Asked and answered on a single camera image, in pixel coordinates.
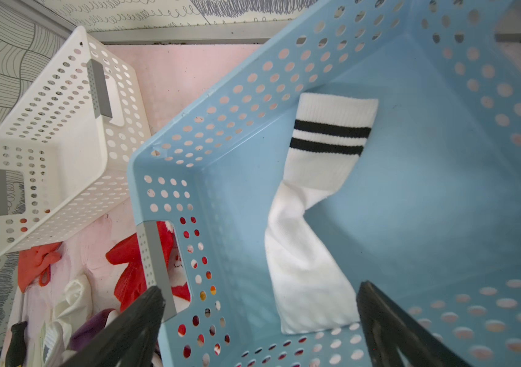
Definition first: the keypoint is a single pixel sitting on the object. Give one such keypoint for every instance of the purple striped sock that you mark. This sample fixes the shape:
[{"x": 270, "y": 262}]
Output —
[{"x": 90, "y": 329}]

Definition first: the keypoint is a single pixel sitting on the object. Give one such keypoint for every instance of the white plastic basket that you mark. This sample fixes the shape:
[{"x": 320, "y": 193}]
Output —
[{"x": 66, "y": 145}]

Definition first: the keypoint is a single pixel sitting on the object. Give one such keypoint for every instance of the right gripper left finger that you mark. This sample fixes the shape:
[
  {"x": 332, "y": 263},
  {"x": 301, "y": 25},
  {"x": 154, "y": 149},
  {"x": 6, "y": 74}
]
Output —
[{"x": 130, "y": 339}]

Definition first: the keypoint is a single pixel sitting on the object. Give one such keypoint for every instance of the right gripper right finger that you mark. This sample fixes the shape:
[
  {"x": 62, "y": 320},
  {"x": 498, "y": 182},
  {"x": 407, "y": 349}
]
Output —
[{"x": 391, "y": 334}]

